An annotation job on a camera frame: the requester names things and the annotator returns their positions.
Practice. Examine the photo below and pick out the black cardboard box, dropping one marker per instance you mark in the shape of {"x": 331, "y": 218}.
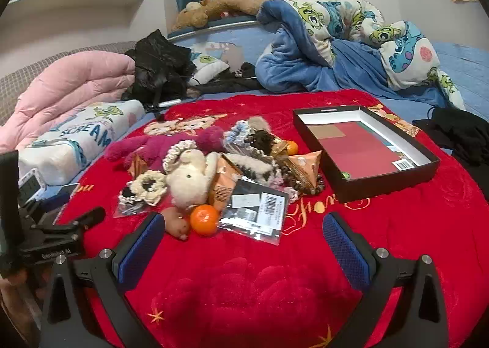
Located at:
{"x": 355, "y": 149}

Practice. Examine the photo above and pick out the white printed pillow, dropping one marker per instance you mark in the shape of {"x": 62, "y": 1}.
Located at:
{"x": 76, "y": 141}

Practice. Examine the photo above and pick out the person's left hand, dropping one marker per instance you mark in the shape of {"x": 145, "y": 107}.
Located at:
{"x": 9, "y": 294}

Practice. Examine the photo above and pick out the small printed pillow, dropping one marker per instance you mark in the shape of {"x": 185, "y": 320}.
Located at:
{"x": 208, "y": 65}

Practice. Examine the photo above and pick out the pink quilt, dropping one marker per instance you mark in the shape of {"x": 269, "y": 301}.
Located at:
{"x": 68, "y": 88}

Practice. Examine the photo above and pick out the blue monster printed blanket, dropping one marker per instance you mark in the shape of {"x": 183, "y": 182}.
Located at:
{"x": 344, "y": 15}

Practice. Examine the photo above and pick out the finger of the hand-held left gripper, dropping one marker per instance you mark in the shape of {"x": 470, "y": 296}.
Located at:
{"x": 89, "y": 216}

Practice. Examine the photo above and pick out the cream scrunchie with black trim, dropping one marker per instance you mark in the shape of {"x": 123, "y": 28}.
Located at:
{"x": 158, "y": 189}

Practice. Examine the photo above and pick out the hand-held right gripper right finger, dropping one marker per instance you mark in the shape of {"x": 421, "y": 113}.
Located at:
{"x": 345, "y": 252}

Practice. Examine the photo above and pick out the black garment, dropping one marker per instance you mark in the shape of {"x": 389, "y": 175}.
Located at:
{"x": 229, "y": 84}

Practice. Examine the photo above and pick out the magenta plush bear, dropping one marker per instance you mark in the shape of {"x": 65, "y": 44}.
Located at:
{"x": 160, "y": 147}

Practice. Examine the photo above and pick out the black clothing pile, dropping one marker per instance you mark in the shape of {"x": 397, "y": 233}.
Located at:
{"x": 160, "y": 61}

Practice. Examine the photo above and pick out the white desk clock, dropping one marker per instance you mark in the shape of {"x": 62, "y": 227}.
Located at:
{"x": 32, "y": 179}

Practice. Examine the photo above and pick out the red printed blanket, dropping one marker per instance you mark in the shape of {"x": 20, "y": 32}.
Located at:
{"x": 244, "y": 287}

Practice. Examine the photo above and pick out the small brown plush toy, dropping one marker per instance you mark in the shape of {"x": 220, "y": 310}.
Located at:
{"x": 174, "y": 222}

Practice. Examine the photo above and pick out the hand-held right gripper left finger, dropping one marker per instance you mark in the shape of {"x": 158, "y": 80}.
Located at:
{"x": 141, "y": 252}

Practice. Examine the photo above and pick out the dark brown hair clip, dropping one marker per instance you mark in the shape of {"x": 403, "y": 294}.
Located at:
{"x": 263, "y": 139}

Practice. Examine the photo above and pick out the white plush sheep toy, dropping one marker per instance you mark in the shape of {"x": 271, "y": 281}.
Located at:
{"x": 189, "y": 183}

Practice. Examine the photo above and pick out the white cylindrical tool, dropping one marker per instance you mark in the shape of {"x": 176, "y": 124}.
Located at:
{"x": 172, "y": 102}

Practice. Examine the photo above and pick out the blue and white scrunchie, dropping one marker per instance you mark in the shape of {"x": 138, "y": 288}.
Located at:
{"x": 233, "y": 136}

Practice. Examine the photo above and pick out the clear packet with barcode label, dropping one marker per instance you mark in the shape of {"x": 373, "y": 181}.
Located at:
{"x": 248, "y": 214}

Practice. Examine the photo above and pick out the silver satin scrunchie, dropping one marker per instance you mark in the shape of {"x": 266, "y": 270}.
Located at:
{"x": 170, "y": 157}

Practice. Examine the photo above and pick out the white and brown fluffy clip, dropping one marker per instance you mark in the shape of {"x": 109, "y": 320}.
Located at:
{"x": 252, "y": 168}

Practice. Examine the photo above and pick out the smartphone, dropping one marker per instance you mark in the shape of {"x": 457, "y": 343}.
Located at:
{"x": 68, "y": 189}

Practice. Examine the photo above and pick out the brown teddy bear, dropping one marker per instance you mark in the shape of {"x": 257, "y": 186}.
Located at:
{"x": 229, "y": 6}

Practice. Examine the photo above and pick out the orange triangular packet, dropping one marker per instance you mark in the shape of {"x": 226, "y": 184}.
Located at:
{"x": 223, "y": 187}
{"x": 305, "y": 164}
{"x": 134, "y": 168}

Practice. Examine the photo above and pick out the blue bed sheet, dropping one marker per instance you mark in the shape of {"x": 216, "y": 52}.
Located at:
{"x": 450, "y": 61}

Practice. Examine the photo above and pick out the orange tangerine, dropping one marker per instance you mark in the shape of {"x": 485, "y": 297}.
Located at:
{"x": 204, "y": 220}
{"x": 292, "y": 148}

